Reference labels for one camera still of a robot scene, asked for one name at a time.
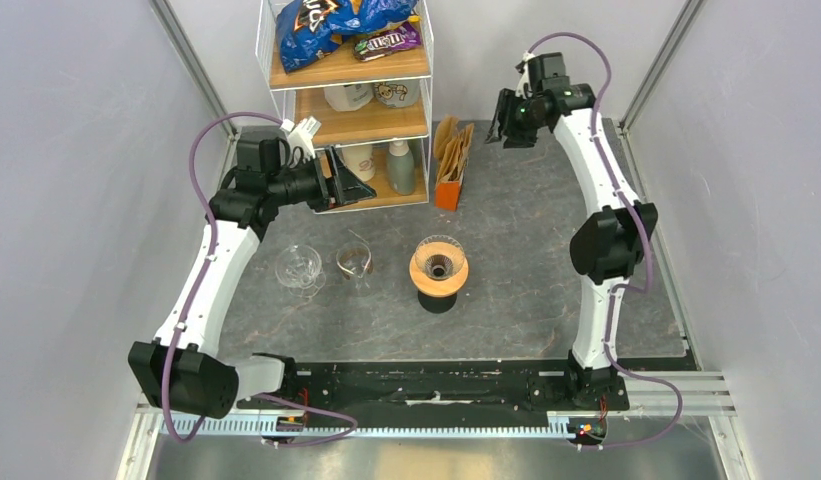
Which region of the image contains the white wire shelf rack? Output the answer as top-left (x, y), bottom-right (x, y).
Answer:
top-left (255, 1), bottom-right (434, 210)

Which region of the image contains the white printed cup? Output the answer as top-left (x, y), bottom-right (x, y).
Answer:
top-left (373, 80), bottom-right (421, 108)

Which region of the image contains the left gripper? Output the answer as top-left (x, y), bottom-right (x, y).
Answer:
top-left (267, 146), bottom-right (376, 214)

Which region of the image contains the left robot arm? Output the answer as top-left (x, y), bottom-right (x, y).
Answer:
top-left (128, 134), bottom-right (377, 419)

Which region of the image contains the black coffee server pot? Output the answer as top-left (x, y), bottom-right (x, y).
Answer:
top-left (417, 291), bottom-right (457, 314)

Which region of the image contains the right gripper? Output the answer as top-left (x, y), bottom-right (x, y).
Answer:
top-left (483, 87), bottom-right (545, 149)

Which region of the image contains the clear ribbed glass dripper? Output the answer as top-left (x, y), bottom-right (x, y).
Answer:
top-left (413, 235), bottom-right (466, 281)

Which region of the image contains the glass carafe with brown band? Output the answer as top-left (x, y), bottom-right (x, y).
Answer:
top-left (335, 230), bottom-right (374, 297)

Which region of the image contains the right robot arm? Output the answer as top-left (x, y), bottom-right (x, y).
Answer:
top-left (487, 52), bottom-right (658, 410)

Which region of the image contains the clear glass dripper with handle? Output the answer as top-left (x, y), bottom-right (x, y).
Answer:
top-left (274, 244), bottom-right (326, 299)

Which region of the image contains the blue chips bag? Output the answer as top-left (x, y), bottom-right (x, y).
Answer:
top-left (275, 1), bottom-right (419, 73)

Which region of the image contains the brown paper filter stack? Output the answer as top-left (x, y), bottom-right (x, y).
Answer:
top-left (433, 115), bottom-right (475, 184)

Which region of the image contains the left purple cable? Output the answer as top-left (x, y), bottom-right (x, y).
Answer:
top-left (159, 111), bottom-right (360, 449)

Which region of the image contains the orange filter holder box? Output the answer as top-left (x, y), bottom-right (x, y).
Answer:
top-left (434, 158), bottom-right (466, 212)

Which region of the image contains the white cylindrical bottle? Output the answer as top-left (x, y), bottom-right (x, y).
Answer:
top-left (341, 144), bottom-right (376, 182)

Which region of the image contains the round wooden dripper stand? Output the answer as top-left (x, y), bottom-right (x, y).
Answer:
top-left (409, 257), bottom-right (470, 298)

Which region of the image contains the grey green spray bottle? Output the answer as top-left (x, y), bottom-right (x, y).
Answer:
top-left (386, 140), bottom-right (415, 195)

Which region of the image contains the aluminium frame rail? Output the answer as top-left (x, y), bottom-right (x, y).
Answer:
top-left (117, 372), bottom-right (756, 479)

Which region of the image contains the purple candy bag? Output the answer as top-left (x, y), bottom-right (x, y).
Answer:
top-left (352, 21), bottom-right (423, 62)

